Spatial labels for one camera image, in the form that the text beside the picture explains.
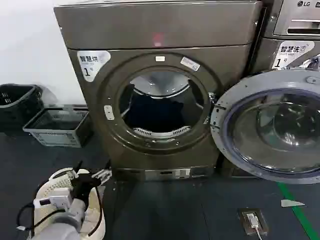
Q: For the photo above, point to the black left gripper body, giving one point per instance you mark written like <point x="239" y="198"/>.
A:
<point x="82" y="183"/>

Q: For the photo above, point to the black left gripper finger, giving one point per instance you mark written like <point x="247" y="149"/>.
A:
<point x="103" y="173"/>
<point x="73" y="173"/>

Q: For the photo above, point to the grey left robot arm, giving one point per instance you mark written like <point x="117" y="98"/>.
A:
<point x="70" y="220"/>

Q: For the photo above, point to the white perforated laundry basket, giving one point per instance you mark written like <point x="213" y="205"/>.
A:
<point x="95" y="220"/>

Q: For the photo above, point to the grey plastic crate basket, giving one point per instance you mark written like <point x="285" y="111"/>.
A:
<point x="55" y="130"/>

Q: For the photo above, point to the dark clothes in drum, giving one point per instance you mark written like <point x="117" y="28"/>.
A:
<point x="160" y="110"/>

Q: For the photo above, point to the black plastic basket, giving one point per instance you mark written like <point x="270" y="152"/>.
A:
<point x="17" y="105"/>

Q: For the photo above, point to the grey front-loading dryer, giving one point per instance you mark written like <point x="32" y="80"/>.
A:
<point x="160" y="37"/>

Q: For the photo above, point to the metal floor socket box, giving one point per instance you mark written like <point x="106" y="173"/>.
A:
<point x="261" y="222"/>

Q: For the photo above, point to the round glass dryer door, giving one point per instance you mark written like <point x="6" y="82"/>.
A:
<point x="265" y="130"/>

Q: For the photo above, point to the white triangular floor piece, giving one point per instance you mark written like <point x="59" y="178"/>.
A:
<point x="290" y="203"/>

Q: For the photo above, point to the green floor tape strip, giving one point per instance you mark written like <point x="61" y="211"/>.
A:
<point x="297" y="212"/>

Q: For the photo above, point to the grey washing machine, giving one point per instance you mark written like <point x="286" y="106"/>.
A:
<point x="287" y="52"/>

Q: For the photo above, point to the grey stacked machine with drawer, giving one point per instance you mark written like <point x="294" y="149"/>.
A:
<point x="295" y="17"/>

